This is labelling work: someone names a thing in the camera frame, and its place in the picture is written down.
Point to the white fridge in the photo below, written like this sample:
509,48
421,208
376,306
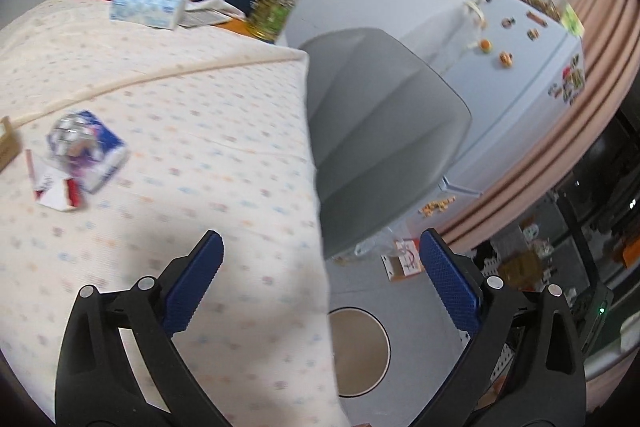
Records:
510,97

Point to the yellow fridge magnet cluster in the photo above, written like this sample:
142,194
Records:
437,206

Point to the small brown cardboard box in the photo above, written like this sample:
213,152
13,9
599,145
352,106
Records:
7,144

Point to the red and white packet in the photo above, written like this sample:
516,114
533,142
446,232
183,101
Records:
57,194

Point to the group of fridge magnets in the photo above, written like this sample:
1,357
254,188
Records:
570,79

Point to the white and grey cloth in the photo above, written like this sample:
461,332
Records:
210,9

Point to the white hanging bag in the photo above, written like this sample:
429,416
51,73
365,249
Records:
450,42

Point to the clear plastic bag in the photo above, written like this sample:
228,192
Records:
372,243

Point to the white round trash bin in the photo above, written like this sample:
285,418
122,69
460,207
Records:
357,352

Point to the orange and white floor box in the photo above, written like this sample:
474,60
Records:
402,262

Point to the blue and white packet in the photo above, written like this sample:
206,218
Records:
102,162

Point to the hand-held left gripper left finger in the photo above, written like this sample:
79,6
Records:
195,287

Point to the silver foil wrapper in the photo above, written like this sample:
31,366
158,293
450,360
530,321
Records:
70,134

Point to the yellow green packet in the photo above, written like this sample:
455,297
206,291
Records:
572,19

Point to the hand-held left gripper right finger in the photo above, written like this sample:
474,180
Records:
450,287

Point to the grey chair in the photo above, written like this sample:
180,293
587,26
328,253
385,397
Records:
380,132

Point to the pink curtain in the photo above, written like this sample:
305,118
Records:
550,157

